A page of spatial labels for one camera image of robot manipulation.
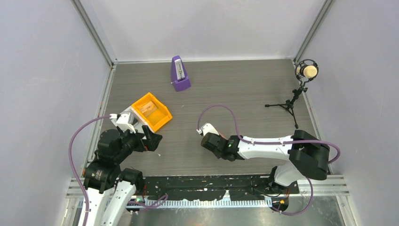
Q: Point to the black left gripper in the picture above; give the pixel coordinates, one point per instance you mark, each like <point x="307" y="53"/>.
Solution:
<point x="152" y="141"/>

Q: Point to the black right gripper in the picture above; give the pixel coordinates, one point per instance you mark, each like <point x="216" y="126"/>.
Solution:
<point x="219" y="156"/>

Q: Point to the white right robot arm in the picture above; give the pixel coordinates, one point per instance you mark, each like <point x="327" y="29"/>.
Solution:
<point x="305" y="156"/>

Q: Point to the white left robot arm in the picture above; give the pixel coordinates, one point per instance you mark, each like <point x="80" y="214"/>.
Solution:
<point x="106" y="187"/>

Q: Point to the card in yellow bin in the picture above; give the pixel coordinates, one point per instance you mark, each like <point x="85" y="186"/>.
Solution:
<point x="148" y="109"/>

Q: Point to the white plastic bin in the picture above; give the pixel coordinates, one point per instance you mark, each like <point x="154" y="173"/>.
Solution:
<point x="131" y="112"/>

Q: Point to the yellow plastic bin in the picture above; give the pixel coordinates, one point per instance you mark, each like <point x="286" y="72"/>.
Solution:
<point x="158" y="118"/>

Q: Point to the purple metronome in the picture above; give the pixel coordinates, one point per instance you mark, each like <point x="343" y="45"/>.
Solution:
<point x="178" y="74"/>

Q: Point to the black microphone tripod stand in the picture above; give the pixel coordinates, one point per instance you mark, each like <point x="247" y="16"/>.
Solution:
<point x="288" y="106"/>

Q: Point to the beige foam microphone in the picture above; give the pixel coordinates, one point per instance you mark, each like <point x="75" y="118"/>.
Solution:
<point x="306" y="69"/>

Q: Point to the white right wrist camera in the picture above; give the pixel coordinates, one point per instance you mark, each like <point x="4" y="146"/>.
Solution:
<point x="207" y="128"/>

